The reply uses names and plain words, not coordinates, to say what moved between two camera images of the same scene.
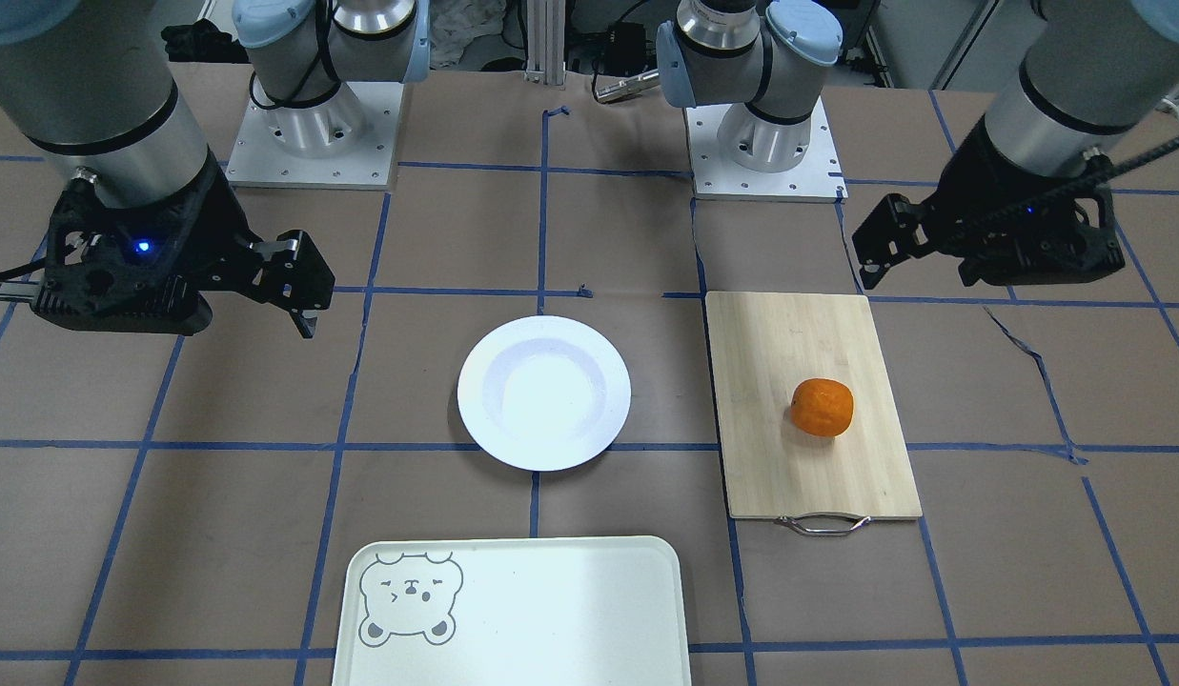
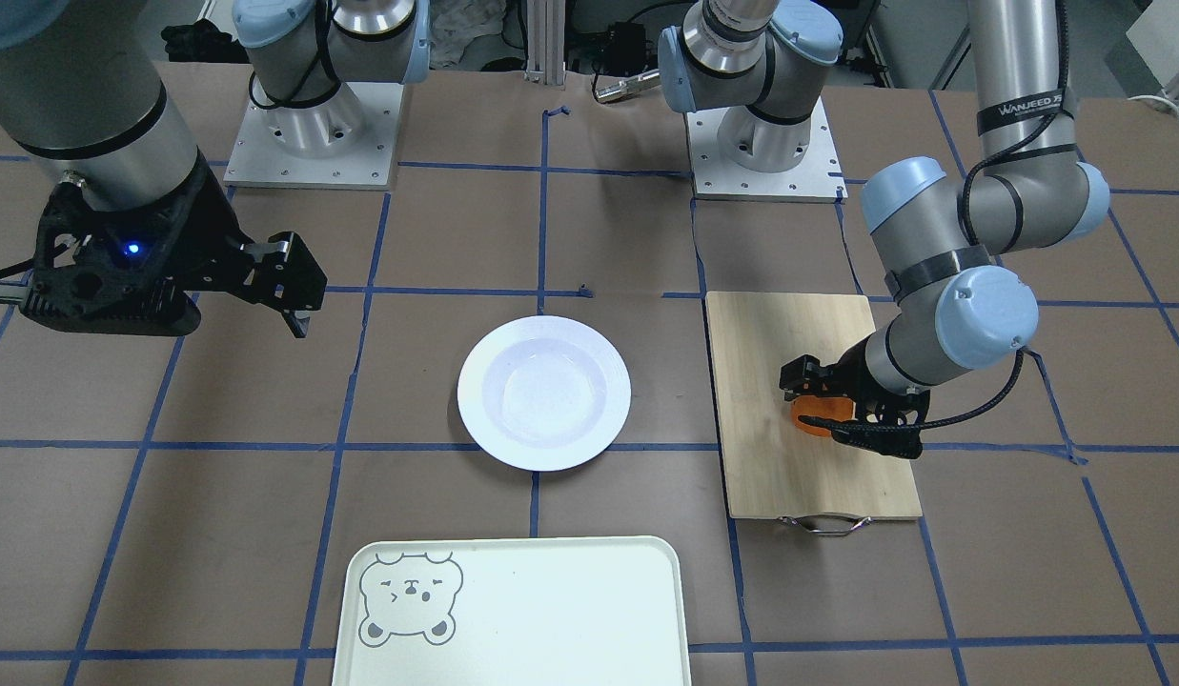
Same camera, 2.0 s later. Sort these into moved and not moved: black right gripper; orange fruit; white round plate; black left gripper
Moved: black left gripper
Not moved: white round plate; orange fruit; black right gripper
